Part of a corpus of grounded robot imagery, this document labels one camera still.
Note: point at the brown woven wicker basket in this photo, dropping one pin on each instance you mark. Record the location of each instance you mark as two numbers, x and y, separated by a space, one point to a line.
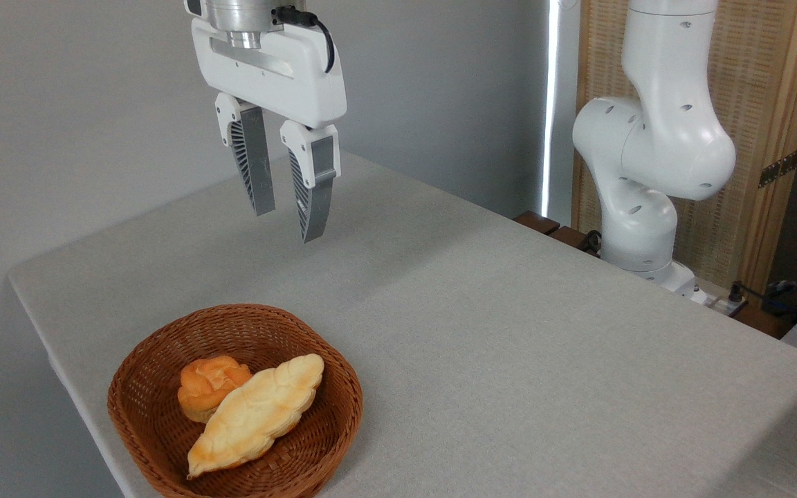
315 443

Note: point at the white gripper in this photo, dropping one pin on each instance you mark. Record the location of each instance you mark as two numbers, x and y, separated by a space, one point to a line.
281 83

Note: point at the black clamp knob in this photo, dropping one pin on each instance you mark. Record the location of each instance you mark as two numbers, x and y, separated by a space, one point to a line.
591 241

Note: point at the metal screen hinge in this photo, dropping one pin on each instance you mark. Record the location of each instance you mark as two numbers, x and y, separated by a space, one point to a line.
779 168

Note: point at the white power strip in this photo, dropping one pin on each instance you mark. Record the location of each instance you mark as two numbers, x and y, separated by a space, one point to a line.
717 302

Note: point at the round orange bread bun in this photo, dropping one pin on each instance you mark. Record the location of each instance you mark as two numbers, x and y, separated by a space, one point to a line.
208 387

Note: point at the long leaf-shaped bread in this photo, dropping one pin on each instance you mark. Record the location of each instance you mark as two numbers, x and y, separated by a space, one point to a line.
260 415

